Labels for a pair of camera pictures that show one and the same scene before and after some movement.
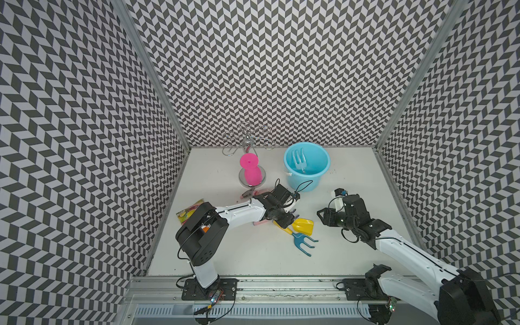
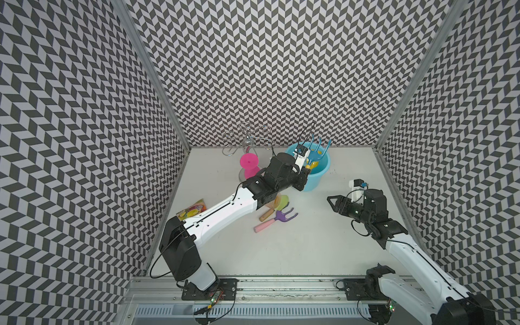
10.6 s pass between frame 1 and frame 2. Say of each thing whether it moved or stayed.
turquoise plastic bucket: stayed
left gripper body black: moved
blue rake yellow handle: moved
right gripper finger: moved
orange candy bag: stayed
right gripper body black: moved
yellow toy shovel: moved
